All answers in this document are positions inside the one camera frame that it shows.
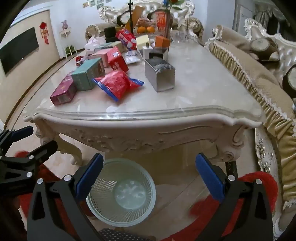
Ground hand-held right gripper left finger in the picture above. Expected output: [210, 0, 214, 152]
[26, 153, 104, 241]

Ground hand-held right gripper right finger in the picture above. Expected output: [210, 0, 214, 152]
[195, 153, 274, 241]

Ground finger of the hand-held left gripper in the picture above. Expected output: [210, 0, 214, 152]
[0, 126, 34, 152]
[0, 140, 59, 196]

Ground translucent green mesh waste basket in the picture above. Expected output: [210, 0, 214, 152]
[86, 158, 156, 220]

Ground maroon cardboard box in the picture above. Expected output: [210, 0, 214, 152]
[50, 75, 78, 106]

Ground ornate cream coffee table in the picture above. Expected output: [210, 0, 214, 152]
[23, 35, 266, 166]

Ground black dotted fabric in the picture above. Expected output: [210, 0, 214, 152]
[98, 228, 148, 241]

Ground dark teal cardboard box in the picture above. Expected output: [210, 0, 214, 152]
[70, 57, 105, 91]

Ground red snack bag blue edges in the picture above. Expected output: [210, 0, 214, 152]
[92, 70, 145, 102]

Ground ornate sofa with beige cover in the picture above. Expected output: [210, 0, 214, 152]
[205, 17, 296, 241]

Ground pink cardboard box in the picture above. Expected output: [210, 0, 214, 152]
[89, 50, 114, 68]

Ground white corner stand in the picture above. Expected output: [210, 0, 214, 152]
[59, 28, 72, 59]

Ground silver metal open box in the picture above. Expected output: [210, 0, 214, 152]
[144, 58, 175, 93]

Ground white tissue pack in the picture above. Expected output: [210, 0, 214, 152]
[84, 36, 107, 52]

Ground red white toothpaste box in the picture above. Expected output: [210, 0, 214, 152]
[107, 47, 129, 73]

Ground white plastic packet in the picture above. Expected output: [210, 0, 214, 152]
[125, 50, 142, 65]

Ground small white box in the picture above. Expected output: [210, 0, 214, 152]
[142, 44, 153, 60]

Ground red bag with white circles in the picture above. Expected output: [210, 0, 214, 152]
[115, 29, 137, 50]

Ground pale cream cardboard box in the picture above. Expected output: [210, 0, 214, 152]
[136, 35, 151, 51]

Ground orange cardboard box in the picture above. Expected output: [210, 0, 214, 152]
[154, 35, 171, 49]

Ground clear glassware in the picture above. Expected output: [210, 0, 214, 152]
[171, 30, 192, 43]

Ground ornate silver sofa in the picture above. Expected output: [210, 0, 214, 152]
[85, 0, 204, 43]

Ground black pole stand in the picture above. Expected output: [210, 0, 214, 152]
[127, 0, 136, 35]

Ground red paper gift bag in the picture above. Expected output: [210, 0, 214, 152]
[154, 11, 170, 39]

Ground orange cardboard sheet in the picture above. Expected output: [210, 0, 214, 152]
[125, 5, 147, 30]

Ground ornate white column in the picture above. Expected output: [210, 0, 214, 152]
[253, 0, 278, 24]

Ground black wall television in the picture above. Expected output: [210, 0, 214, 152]
[0, 27, 39, 75]

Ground red knot wall decoration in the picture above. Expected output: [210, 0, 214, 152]
[39, 21, 50, 45]

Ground group of wall photos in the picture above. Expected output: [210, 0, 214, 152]
[82, 0, 111, 8]

